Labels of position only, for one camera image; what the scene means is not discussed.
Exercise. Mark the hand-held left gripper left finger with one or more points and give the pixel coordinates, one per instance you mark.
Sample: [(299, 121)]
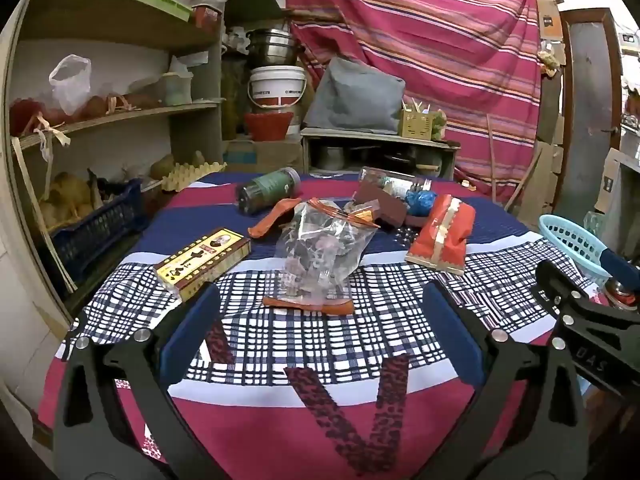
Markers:
[(190, 340)]

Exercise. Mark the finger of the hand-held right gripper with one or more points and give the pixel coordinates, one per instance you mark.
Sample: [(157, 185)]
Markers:
[(622, 271), (575, 310)]

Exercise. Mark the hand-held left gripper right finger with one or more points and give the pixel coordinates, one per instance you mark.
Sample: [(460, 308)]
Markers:
[(452, 340)]

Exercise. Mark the light blue plastic basket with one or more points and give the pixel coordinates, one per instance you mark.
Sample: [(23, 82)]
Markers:
[(575, 245)]

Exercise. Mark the red bowl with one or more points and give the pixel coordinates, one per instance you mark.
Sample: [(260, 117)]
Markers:
[(622, 294)]

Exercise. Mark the yellow brown printed box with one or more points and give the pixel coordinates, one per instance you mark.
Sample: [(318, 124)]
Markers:
[(202, 262)]

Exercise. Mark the printed cardboard box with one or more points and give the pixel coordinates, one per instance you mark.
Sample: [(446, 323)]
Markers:
[(609, 182)]

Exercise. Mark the red tissue packet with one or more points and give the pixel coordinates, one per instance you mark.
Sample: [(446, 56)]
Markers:
[(442, 235)]

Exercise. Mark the checked red blue tablecloth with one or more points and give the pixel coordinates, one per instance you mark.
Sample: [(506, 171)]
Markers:
[(300, 360)]

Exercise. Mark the flat orange wrapper strip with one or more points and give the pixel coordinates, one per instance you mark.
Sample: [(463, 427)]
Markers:
[(310, 306)]

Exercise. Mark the dark blue plastic crate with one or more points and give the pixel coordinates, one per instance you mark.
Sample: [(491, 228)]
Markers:
[(100, 232)]

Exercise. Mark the blue crumpled plastic bag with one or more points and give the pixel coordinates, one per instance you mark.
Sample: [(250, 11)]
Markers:
[(421, 202)]

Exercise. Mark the clear plastic bag orange header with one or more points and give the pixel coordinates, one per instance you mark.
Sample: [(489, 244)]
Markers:
[(320, 250)]

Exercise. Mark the cardboard egg carton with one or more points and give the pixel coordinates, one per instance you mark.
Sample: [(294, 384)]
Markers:
[(192, 176)]

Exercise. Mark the dark green jar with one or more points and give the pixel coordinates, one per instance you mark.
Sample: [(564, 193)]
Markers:
[(267, 191)]

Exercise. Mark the shiny foil jar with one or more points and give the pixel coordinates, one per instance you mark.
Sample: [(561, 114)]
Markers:
[(395, 177)]

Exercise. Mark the black frying pan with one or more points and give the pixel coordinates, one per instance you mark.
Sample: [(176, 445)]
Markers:
[(415, 162)]

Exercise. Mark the pile of potatoes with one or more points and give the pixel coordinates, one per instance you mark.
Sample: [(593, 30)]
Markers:
[(65, 200)]

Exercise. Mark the brown cardboard box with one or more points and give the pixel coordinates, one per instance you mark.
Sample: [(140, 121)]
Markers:
[(260, 155)]

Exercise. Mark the grey metal door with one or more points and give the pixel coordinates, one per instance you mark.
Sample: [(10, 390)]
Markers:
[(590, 75)]

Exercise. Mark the low wooden shelf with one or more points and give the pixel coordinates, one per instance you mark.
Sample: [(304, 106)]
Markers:
[(380, 139)]

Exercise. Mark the green leafy vegetables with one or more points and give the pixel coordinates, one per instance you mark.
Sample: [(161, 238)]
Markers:
[(439, 122)]

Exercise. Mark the wooden utensil box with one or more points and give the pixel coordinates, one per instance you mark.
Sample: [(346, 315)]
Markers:
[(415, 125)]

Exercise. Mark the small metal pot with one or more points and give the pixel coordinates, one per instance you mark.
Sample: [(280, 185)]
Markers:
[(329, 157)]

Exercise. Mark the red plastic basket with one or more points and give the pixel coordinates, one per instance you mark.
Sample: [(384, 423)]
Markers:
[(269, 126)]

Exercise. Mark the pale green cup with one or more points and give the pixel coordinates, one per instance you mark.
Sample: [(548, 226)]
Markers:
[(177, 90)]

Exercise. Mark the grey cushion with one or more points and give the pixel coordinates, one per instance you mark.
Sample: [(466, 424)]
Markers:
[(355, 95)]

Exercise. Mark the white plastic bucket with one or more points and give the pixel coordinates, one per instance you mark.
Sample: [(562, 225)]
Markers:
[(276, 87)]

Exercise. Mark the steel cooking pot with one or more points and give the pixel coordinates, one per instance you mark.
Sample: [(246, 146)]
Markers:
[(272, 46)]

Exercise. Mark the pink striped curtain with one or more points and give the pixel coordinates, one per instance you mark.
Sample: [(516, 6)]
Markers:
[(425, 35)]

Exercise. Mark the tall wooden shelf unit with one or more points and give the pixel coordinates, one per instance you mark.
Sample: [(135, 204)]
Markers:
[(115, 35)]

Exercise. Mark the green plastic tray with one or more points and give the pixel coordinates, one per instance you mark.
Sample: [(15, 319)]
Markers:
[(157, 0)]

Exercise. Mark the cardboard sheets on wall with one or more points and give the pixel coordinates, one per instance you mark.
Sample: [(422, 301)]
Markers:
[(547, 10)]

